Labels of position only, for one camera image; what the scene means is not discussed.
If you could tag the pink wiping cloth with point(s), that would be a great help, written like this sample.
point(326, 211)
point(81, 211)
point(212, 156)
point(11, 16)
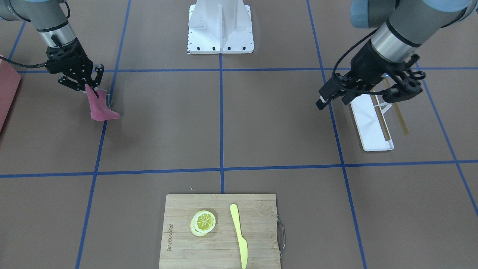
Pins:
point(99, 109)

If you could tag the bamboo cutting board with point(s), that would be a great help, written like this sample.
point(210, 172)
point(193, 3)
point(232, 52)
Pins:
point(219, 248)

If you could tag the yellow plastic knife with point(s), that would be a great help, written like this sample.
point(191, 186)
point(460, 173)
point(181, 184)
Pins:
point(243, 245)

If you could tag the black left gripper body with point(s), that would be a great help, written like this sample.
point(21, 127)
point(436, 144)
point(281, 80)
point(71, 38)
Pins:
point(368, 61)

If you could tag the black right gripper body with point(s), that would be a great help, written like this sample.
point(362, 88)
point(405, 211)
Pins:
point(83, 79)

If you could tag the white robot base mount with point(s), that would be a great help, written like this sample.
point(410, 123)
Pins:
point(220, 26)

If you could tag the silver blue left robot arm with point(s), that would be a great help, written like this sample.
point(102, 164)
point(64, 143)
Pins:
point(402, 26)

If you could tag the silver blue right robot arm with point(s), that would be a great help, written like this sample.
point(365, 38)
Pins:
point(46, 16)

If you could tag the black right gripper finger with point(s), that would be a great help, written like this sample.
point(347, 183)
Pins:
point(92, 91)

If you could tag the pink plastic bin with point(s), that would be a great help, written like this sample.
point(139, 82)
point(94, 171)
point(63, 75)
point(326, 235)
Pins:
point(9, 83)

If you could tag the white rack tray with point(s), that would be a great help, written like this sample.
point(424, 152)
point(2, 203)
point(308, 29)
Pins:
point(371, 125)

